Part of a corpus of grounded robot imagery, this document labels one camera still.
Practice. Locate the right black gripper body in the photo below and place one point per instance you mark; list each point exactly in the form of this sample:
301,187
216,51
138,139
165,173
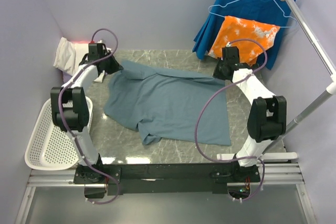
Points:
219,71

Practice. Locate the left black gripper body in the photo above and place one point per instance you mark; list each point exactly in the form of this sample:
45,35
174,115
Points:
111,65

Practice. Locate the grey-blue t shirt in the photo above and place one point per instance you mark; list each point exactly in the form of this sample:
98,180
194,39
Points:
167,103

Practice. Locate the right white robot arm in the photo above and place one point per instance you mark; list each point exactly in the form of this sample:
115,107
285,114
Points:
267,117

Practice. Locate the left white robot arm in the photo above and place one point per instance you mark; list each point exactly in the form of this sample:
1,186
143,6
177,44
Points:
69,106

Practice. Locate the orange white tie-dye cloth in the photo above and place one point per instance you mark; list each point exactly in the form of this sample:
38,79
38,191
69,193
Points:
251,37

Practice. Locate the white folded t shirt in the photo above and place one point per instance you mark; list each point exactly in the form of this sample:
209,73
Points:
69,55

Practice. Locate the pink folded t shirt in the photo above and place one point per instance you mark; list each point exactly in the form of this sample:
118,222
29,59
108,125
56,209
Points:
81,42

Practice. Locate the blue pleated skirt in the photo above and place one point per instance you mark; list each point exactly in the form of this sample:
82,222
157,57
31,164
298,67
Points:
273,12

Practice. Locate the white plastic laundry basket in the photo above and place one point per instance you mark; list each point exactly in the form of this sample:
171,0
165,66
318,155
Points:
49,148

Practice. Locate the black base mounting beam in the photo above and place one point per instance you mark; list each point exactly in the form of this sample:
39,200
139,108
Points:
116,179

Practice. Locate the silver clothes rack frame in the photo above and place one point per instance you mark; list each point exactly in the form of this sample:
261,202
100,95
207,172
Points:
327,62

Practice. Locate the aluminium rail frame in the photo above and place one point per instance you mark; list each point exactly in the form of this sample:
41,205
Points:
275,174

